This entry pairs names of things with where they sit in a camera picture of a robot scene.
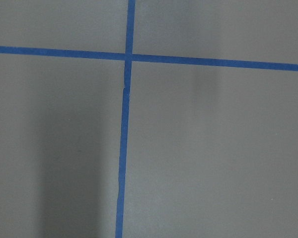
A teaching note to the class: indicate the brown paper table mat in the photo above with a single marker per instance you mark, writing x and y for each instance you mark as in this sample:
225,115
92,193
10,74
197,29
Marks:
148,118

